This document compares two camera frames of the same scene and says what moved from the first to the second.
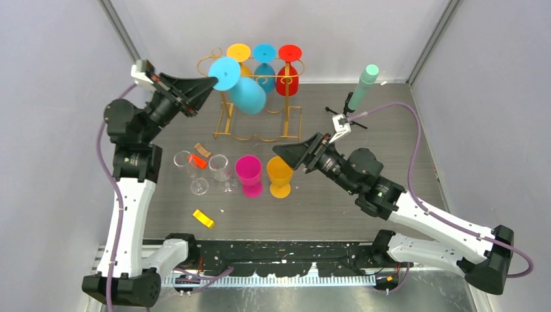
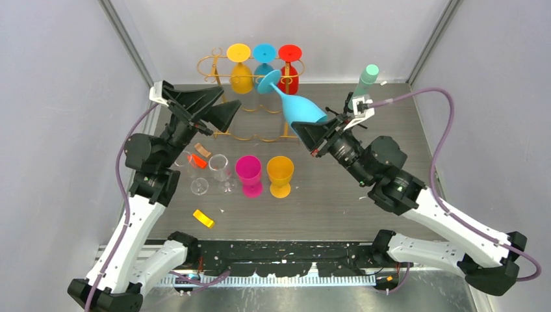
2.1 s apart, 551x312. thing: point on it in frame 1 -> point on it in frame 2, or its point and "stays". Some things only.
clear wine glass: x=199 y=186 stays
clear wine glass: x=219 y=164 stays
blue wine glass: x=264 y=73 stays
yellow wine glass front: x=280 y=175 stays
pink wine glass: x=248 y=169 stays
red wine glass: x=287 y=77 stays
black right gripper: x=307 y=153 -> x=312 y=133
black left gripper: x=191 y=93 -> x=190 y=105
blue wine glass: x=245 y=95 -> x=296 y=108
